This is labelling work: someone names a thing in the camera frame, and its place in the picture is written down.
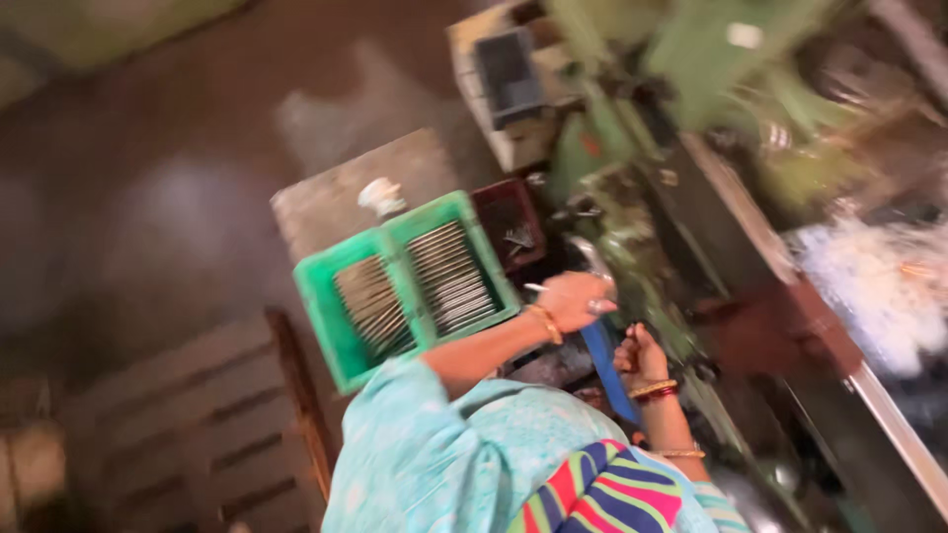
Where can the person's left hand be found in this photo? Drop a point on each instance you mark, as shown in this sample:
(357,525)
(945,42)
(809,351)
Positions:
(572,300)

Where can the person's right hand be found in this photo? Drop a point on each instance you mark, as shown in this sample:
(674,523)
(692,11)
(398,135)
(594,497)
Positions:
(643,359)

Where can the person's left fingers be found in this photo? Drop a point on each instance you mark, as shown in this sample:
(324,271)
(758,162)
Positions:
(601,292)

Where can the person's right fingers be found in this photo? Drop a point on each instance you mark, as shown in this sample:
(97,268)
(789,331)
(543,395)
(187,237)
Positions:
(626,354)

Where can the thin silver metal rod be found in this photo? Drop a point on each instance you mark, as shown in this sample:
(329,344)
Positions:
(535,287)

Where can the silver machine lever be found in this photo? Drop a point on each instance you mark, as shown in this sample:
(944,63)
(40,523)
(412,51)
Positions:
(592,255)

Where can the gold and red bangles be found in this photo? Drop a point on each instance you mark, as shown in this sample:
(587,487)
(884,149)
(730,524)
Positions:
(654,390)

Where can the small metal pieces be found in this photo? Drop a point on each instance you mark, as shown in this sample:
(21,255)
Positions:
(520,238)

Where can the thin gold bangle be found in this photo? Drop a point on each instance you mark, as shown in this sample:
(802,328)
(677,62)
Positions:
(678,453)

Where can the dark red plastic tray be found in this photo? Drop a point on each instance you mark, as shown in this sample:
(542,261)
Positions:
(509,222)

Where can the colourful striped scarf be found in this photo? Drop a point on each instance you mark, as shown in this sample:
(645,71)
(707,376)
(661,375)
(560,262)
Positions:
(600,492)

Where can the pile of silver metal rods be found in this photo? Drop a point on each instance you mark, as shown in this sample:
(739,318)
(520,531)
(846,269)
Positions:
(452,277)
(374,307)

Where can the green lathe machine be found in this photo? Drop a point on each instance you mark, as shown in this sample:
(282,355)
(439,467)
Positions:
(666,111)

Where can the light blue patterned tunic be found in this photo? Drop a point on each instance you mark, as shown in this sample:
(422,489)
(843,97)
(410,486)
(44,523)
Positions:
(459,459)

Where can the green plastic crate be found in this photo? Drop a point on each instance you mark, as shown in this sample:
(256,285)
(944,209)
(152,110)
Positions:
(400,296)

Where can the beige machine cabinet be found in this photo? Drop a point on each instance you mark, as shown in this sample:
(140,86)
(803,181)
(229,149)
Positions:
(511,89)

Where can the grey plastic bin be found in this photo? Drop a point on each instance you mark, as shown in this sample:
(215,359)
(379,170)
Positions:
(508,78)

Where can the white crumpled cloth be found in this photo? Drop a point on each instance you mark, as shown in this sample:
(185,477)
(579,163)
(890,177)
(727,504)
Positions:
(381,196)

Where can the heap of white metal shavings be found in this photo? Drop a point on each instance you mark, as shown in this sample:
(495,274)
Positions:
(878,289)

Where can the grey metal side table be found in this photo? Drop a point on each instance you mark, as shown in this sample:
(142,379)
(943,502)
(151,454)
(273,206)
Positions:
(348,196)

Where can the wooden slatted bench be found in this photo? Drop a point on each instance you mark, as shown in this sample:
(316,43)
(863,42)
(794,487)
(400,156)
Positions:
(200,437)

